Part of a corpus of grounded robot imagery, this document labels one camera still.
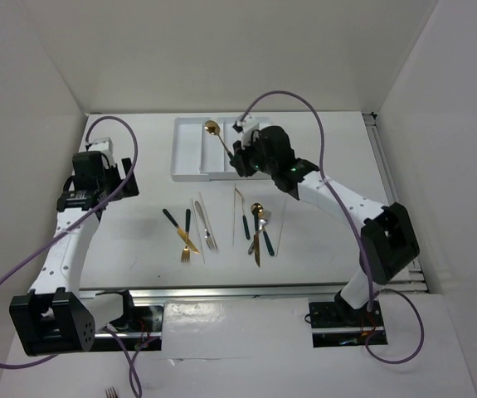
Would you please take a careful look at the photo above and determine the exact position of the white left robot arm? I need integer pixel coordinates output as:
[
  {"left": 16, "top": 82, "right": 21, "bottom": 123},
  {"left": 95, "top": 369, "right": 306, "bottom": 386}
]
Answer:
[{"left": 9, "top": 147, "right": 139, "bottom": 357}]

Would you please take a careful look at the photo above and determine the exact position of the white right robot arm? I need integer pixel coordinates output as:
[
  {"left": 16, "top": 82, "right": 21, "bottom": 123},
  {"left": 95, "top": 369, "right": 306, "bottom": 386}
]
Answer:
[{"left": 230, "top": 122, "right": 420, "bottom": 325}]

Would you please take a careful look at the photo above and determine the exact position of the aluminium rail right side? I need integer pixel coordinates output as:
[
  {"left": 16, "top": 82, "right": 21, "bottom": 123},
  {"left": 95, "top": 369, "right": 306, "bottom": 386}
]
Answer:
[{"left": 362, "top": 113, "right": 428, "bottom": 294}]

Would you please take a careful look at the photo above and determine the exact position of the gold knife green handle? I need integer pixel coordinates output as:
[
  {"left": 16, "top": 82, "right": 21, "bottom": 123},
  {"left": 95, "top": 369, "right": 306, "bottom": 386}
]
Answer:
[
  {"left": 163, "top": 208, "right": 199, "bottom": 254},
  {"left": 251, "top": 226, "right": 275, "bottom": 267}
]

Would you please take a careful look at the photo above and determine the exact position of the gold spoon green handle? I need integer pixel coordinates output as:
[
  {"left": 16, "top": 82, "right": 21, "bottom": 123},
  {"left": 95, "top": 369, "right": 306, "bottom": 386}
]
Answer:
[
  {"left": 204, "top": 119, "right": 233, "bottom": 160},
  {"left": 251, "top": 202, "right": 263, "bottom": 233}
]

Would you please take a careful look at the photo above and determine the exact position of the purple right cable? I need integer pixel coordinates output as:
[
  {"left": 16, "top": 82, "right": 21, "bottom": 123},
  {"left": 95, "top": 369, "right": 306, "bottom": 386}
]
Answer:
[{"left": 241, "top": 90, "right": 424, "bottom": 365}]

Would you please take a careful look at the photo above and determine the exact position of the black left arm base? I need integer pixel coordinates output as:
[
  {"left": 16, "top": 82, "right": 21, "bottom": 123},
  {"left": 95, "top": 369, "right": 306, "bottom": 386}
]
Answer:
[{"left": 110, "top": 290, "right": 164, "bottom": 336}]

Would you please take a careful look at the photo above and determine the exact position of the silver fork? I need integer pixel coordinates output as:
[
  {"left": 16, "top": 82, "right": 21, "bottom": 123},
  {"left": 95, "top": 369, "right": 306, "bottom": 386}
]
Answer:
[
  {"left": 247, "top": 210, "right": 273, "bottom": 255},
  {"left": 194, "top": 201, "right": 217, "bottom": 251}
]

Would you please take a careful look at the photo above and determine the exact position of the gold fork bottom edge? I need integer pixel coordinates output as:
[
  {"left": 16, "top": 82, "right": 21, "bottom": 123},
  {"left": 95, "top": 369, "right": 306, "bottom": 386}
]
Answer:
[{"left": 105, "top": 387, "right": 119, "bottom": 398}]

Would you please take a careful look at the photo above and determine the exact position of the white chopstick right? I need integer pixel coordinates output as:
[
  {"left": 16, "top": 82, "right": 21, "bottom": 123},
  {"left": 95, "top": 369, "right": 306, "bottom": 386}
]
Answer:
[{"left": 275, "top": 198, "right": 288, "bottom": 256}]

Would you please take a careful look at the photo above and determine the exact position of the white chopstick middle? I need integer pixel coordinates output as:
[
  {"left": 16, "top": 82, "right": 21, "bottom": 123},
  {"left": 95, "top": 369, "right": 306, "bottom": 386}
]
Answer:
[{"left": 231, "top": 184, "right": 236, "bottom": 247}]

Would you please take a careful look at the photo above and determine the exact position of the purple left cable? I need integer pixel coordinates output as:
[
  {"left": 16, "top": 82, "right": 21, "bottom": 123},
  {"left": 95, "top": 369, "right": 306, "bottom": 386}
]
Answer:
[{"left": 0, "top": 116, "right": 144, "bottom": 398}]

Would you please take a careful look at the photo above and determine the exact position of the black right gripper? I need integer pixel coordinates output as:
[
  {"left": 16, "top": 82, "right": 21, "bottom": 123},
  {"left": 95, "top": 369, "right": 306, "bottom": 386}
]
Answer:
[{"left": 231, "top": 133, "right": 277, "bottom": 177}]

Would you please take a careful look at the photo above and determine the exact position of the gold fork green handle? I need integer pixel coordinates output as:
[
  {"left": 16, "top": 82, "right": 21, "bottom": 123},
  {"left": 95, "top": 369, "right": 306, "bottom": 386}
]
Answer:
[
  {"left": 181, "top": 208, "right": 191, "bottom": 264},
  {"left": 235, "top": 186, "right": 251, "bottom": 240}
]

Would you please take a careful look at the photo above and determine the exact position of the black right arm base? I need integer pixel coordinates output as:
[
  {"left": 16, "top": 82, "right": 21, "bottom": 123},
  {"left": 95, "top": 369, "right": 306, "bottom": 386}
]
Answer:
[{"left": 304, "top": 293, "right": 384, "bottom": 329}]

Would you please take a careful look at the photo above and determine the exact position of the aluminium rail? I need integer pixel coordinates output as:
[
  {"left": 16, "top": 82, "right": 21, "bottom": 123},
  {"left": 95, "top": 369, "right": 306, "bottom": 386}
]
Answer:
[
  {"left": 37, "top": 282, "right": 428, "bottom": 303},
  {"left": 362, "top": 113, "right": 428, "bottom": 294}
]

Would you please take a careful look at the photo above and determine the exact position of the aluminium rail front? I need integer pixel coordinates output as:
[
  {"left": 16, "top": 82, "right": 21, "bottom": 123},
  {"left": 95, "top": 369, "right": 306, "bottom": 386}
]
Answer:
[{"left": 37, "top": 282, "right": 428, "bottom": 303}]

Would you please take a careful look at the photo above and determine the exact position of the white compartment cutlery tray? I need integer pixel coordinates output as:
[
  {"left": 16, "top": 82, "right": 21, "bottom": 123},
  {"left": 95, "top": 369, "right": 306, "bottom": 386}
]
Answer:
[{"left": 169, "top": 116, "right": 282, "bottom": 182}]

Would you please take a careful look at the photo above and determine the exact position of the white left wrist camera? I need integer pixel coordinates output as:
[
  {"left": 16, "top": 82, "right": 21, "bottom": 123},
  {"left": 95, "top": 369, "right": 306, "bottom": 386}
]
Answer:
[{"left": 85, "top": 137, "right": 114, "bottom": 163}]

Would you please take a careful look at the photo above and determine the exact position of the purple cable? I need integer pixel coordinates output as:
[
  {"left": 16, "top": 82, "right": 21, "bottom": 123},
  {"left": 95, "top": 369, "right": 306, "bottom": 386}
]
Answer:
[
  {"left": 0, "top": 116, "right": 144, "bottom": 398},
  {"left": 241, "top": 90, "right": 424, "bottom": 365}
]

